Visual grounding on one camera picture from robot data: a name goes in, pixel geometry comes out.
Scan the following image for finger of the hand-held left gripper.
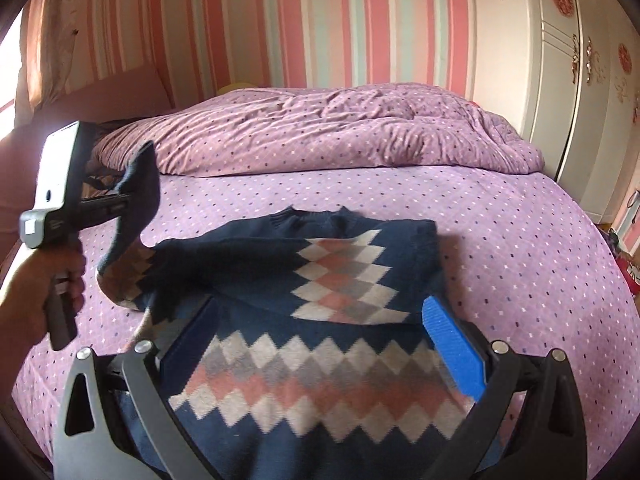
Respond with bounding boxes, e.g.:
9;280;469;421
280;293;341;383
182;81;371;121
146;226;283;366
81;193;131;227

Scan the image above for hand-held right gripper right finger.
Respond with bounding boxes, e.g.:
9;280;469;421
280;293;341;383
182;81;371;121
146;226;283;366
421;296;588;480

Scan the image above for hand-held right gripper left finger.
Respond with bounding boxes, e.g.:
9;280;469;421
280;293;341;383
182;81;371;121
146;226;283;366
52;296;223;480

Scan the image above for navy diamond-pattern sweater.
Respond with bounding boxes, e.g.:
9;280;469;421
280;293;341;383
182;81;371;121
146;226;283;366
96;140;481;480

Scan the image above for person's left hand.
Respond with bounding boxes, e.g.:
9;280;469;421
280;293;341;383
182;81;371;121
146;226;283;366
9;246;88;347

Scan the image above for pink bed headboard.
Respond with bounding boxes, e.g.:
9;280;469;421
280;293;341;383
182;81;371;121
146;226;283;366
0;62;176;261

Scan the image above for purple dotted bed sheet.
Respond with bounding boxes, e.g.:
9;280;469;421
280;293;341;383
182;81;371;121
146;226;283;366
10;162;640;466

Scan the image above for pink curtain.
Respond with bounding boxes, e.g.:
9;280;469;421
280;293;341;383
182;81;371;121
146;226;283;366
15;0;81;106

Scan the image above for yellow object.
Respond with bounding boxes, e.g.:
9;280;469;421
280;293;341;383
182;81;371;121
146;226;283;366
217;80;257;96

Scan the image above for colourful clutter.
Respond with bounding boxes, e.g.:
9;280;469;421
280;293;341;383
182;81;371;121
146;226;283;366
602;200;640;306

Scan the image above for purple dotted quilt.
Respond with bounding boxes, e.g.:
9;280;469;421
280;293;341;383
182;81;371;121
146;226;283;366
92;82;546;178

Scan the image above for white wardrobe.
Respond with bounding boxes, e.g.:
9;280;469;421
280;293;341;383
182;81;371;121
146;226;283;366
470;0;640;221

